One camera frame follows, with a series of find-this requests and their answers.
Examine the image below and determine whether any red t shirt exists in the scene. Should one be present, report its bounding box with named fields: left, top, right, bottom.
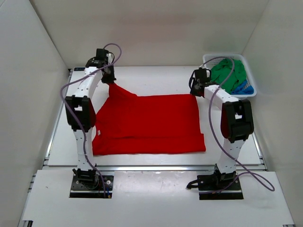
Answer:
left=92, top=84, right=206, bottom=156

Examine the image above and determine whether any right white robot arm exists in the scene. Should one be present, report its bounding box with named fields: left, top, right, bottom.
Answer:
left=189, top=68, right=254, bottom=190

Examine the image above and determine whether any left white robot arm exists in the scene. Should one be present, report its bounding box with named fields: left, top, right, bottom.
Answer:
left=64, top=48, right=115, bottom=192

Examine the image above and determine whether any white plastic basket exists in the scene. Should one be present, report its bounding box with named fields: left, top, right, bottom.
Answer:
left=202, top=53, right=257, bottom=99

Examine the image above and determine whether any green t shirt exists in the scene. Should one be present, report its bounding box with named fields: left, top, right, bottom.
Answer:
left=211, top=59, right=246, bottom=94

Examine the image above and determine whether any dark label sticker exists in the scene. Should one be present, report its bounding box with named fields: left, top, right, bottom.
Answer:
left=73, top=67, right=86, bottom=71

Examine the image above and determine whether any blue t shirt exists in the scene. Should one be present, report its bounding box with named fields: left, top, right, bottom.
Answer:
left=232, top=80, right=254, bottom=95

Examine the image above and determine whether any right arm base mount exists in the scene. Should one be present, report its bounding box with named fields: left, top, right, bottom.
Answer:
left=186, top=170, right=244, bottom=200

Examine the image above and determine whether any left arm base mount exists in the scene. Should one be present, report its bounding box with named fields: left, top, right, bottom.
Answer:
left=69, top=169, right=114, bottom=199

